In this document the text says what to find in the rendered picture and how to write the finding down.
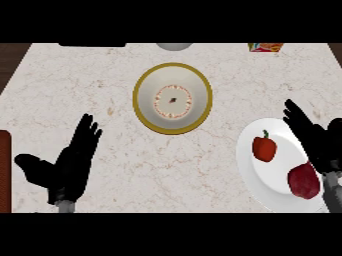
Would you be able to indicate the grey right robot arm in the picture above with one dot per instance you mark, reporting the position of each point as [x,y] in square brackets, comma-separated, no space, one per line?
[338,195]

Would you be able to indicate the red bell pepper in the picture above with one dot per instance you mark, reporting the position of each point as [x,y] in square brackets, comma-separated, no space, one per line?
[264,149]

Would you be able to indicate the grey round object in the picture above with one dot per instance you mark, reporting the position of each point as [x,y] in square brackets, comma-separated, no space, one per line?
[174,46]

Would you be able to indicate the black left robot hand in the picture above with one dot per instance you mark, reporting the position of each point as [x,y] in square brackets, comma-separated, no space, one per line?
[72,163]

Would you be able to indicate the white bowl with gold rim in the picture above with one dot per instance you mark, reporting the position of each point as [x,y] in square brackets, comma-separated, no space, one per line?
[173,98]

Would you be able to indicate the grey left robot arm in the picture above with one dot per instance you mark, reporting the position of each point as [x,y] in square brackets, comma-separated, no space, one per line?
[66,206]

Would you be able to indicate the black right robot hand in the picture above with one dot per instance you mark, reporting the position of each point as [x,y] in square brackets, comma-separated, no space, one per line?
[322,146]

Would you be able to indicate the white plate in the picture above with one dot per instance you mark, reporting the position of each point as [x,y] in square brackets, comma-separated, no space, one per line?
[267,166]

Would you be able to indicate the orange and red box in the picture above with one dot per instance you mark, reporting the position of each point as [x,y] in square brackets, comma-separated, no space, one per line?
[264,47]

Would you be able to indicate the dark red pear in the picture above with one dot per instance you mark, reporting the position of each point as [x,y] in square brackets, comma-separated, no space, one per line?
[302,181]

